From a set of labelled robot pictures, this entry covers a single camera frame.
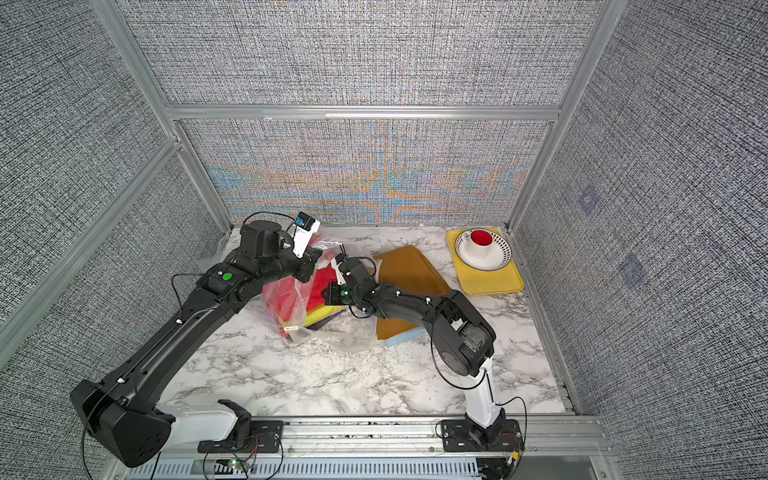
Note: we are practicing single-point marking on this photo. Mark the brown garment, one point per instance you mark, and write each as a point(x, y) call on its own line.
point(408, 268)

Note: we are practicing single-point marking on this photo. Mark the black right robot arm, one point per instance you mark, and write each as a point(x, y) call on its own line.
point(459, 335)

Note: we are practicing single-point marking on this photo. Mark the clear plastic vacuum bag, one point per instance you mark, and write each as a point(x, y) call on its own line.
point(350, 332)

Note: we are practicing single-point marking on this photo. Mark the yellow garment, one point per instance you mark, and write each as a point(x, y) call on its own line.
point(317, 317)

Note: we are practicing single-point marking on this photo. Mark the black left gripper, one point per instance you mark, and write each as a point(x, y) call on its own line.
point(308, 261)

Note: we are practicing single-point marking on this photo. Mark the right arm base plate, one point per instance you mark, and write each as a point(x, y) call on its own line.
point(464, 436)

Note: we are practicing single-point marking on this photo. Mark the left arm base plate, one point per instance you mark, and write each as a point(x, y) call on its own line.
point(261, 436)

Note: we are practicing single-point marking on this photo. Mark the white cup red inside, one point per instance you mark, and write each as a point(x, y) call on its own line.
point(475, 246)

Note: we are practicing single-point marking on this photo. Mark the aluminium front rail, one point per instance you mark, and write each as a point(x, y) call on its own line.
point(360, 438)

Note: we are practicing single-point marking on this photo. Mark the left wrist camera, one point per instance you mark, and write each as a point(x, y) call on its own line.
point(305, 227)

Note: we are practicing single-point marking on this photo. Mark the yellow plastic tray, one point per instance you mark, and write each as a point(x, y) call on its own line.
point(478, 283)

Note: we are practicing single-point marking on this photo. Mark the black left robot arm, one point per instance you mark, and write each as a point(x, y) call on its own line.
point(121, 411)

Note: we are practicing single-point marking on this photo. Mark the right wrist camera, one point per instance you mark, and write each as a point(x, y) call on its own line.
point(338, 265)

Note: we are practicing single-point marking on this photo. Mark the light blue trousers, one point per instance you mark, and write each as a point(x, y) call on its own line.
point(405, 336)

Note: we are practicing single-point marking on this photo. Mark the red garment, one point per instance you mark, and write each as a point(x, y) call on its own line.
point(287, 300)

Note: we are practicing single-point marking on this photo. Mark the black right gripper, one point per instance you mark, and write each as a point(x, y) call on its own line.
point(330, 297)

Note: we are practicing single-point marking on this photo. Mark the white patterned saucer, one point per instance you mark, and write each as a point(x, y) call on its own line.
point(499, 258)

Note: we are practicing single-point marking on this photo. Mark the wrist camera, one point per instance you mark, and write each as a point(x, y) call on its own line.
point(305, 227)
point(338, 265)

